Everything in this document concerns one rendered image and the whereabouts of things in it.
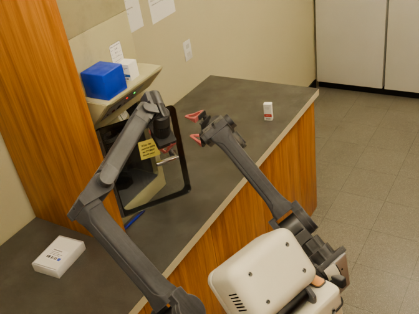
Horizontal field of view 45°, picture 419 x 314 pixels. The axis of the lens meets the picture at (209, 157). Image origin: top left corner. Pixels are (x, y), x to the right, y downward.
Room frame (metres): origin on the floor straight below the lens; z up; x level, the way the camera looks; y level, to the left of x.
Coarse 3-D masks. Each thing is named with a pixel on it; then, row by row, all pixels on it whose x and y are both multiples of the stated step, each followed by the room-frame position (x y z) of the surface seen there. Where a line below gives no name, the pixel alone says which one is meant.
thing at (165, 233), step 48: (192, 96) 2.64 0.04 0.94; (240, 96) 2.54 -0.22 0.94; (288, 96) 2.45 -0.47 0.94; (192, 144) 2.12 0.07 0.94; (192, 192) 1.73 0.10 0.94; (48, 240) 1.57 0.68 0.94; (96, 240) 1.52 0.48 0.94; (144, 240) 1.47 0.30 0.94; (192, 240) 1.44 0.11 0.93; (0, 288) 1.34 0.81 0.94; (48, 288) 1.30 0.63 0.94; (96, 288) 1.27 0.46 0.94
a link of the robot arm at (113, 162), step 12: (132, 120) 1.36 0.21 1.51; (144, 120) 1.38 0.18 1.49; (132, 132) 1.32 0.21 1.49; (120, 144) 1.25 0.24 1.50; (132, 144) 1.27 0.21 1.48; (108, 156) 1.18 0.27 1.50; (120, 156) 1.20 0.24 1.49; (108, 168) 1.10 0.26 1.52; (120, 168) 1.16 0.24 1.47; (108, 180) 1.07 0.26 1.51
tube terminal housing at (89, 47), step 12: (120, 12) 1.80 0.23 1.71; (108, 24) 1.74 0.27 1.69; (120, 24) 1.79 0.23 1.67; (84, 36) 1.64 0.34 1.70; (96, 36) 1.68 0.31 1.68; (108, 36) 1.73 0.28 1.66; (120, 36) 1.77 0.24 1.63; (72, 48) 1.59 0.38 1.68; (84, 48) 1.63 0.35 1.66; (96, 48) 1.67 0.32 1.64; (108, 48) 1.72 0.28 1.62; (132, 48) 1.81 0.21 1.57; (84, 60) 1.62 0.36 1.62; (96, 60) 1.66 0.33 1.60; (108, 60) 1.71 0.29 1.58; (120, 108) 1.70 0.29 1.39; (108, 120) 1.64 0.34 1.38
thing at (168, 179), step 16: (112, 128) 1.58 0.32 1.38; (176, 128) 1.66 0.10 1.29; (112, 144) 1.58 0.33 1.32; (176, 144) 1.66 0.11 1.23; (128, 160) 1.59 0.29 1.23; (144, 160) 1.61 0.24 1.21; (160, 160) 1.63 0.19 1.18; (176, 160) 1.65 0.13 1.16; (128, 176) 1.59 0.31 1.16; (144, 176) 1.61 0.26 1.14; (160, 176) 1.63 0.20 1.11; (176, 176) 1.65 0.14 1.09; (128, 192) 1.58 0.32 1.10; (144, 192) 1.60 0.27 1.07; (160, 192) 1.62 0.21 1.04; (176, 192) 1.64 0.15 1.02; (128, 208) 1.58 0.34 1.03; (144, 208) 1.60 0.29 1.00
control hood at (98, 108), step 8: (144, 64) 1.79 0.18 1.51; (152, 64) 1.78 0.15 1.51; (144, 72) 1.71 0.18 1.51; (152, 72) 1.71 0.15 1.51; (136, 80) 1.65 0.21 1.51; (144, 80) 1.66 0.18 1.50; (152, 80) 1.77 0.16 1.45; (128, 88) 1.60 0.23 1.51; (136, 88) 1.65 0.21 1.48; (144, 88) 1.76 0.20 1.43; (120, 96) 1.56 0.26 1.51; (88, 104) 1.54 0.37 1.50; (96, 104) 1.52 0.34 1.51; (104, 104) 1.50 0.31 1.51; (112, 104) 1.53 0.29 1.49; (96, 112) 1.53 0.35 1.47; (104, 112) 1.52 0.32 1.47; (96, 120) 1.53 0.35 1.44
